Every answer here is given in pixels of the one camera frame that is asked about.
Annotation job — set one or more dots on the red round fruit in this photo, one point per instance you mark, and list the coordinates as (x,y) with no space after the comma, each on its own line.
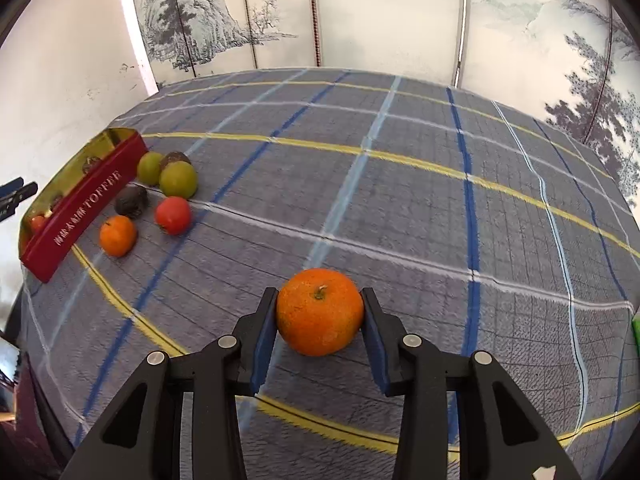
(173,216)

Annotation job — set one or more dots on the small red fruit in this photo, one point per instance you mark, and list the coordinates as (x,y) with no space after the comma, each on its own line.
(38,223)

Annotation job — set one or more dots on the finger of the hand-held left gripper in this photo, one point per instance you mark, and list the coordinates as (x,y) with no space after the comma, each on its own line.
(20,197)

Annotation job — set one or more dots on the green round fruit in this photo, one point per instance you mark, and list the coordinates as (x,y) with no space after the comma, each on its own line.
(149,169)
(179,181)

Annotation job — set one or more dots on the landscape painted folding screen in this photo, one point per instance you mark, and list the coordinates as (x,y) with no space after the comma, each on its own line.
(375,10)

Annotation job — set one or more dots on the small orange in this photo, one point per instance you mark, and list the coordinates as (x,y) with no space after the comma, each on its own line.
(117,236)

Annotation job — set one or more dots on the wooden chair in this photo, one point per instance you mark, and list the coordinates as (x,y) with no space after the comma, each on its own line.
(7,360)

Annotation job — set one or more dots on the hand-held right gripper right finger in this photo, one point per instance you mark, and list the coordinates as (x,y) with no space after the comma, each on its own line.
(375,350)

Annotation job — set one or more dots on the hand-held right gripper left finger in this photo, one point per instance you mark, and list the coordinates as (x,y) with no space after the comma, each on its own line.
(264,345)

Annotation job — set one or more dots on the green object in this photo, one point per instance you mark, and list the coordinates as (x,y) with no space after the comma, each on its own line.
(636,335)

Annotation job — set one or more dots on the dark red cloth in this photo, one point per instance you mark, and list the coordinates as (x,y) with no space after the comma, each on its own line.
(30,440)

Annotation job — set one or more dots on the large orange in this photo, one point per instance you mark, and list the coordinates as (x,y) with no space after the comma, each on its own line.
(320,320)

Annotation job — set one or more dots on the red and gold tin box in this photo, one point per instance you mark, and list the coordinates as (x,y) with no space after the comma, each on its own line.
(80,210)

